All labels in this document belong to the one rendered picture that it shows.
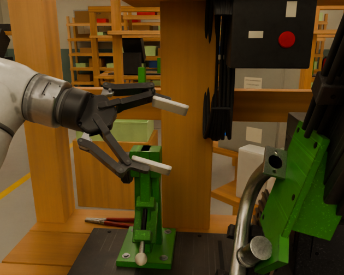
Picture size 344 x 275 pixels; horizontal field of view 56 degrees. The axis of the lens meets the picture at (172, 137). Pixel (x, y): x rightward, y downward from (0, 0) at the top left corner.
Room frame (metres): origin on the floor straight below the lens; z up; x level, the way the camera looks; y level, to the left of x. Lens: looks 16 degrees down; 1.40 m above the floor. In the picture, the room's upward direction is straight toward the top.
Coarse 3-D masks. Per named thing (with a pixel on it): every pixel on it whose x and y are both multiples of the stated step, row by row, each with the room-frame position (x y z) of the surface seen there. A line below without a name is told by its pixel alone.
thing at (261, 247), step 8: (256, 240) 0.45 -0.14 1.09; (264, 240) 0.45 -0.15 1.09; (240, 248) 0.50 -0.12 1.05; (248, 248) 0.46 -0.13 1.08; (256, 248) 0.44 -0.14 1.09; (264, 248) 0.44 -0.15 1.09; (240, 256) 0.48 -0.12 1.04; (248, 256) 0.46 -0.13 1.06; (256, 256) 0.43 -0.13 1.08; (264, 256) 0.43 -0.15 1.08; (240, 264) 0.48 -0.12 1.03; (248, 264) 0.47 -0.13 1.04
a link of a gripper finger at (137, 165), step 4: (132, 160) 0.52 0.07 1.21; (124, 164) 0.51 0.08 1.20; (132, 164) 0.51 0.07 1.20; (136, 164) 0.51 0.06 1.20; (140, 164) 0.51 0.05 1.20; (144, 164) 0.51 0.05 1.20; (124, 168) 0.50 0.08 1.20; (128, 168) 0.51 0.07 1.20; (132, 168) 0.51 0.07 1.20; (136, 168) 0.51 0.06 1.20; (140, 168) 0.51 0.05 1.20; (144, 168) 0.51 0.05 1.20; (148, 168) 0.51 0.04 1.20; (124, 172) 0.50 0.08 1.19; (144, 172) 0.51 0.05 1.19; (148, 172) 0.51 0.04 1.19; (120, 176) 0.50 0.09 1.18
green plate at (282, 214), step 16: (304, 144) 0.49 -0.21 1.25; (320, 144) 0.44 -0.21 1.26; (288, 160) 0.53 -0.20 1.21; (304, 160) 0.47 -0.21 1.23; (320, 160) 0.44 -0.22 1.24; (288, 176) 0.50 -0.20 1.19; (304, 176) 0.45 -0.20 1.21; (320, 176) 0.45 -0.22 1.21; (272, 192) 0.54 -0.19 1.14; (288, 192) 0.48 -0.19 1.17; (304, 192) 0.44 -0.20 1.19; (320, 192) 0.45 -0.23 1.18; (272, 208) 0.51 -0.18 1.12; (288, 208) 0.45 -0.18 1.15; (304, 208) 0.45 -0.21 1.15; (320, 208) 0.45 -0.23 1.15; (272, 224) 0.49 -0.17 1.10; (288, 224) 0.44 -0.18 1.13; (304, 224) 0.45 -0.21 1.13; (320, 224) 0.45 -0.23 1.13; (336, 224) 0.45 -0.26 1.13
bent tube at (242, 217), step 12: (264, 156) 0.54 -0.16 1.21; (276, 156) 0.54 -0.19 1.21; (264, 168) 0.52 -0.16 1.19; (276, 168) 0.55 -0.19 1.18; (252, 180) 0.58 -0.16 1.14; (264, 180) 0.56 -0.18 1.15; (252, 192) 0.59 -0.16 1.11; (240, 204) 0.60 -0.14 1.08; (252, 204) 0.59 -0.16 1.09; (240, 216) 0.58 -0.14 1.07; (240, 228) 0.56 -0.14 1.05; (240, 240) 0.54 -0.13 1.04
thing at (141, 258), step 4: (140, 244) 0.62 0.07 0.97; (144, 244) 0.62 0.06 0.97; (140, 248) 0.62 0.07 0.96; (144, 248) 0.62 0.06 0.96; (140, 252) 0.61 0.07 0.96; (144, 252) 0.61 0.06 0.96; (136, 256) 0.60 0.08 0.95; (140, 256) 0.60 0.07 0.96; (144, 256) 0.60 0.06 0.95; (136, 260) 0.60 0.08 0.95; (140, 260) 0.59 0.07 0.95; (144, 260) 0.59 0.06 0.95; (140, 264) 0.59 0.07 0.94; (144, 264) 0.60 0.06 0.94
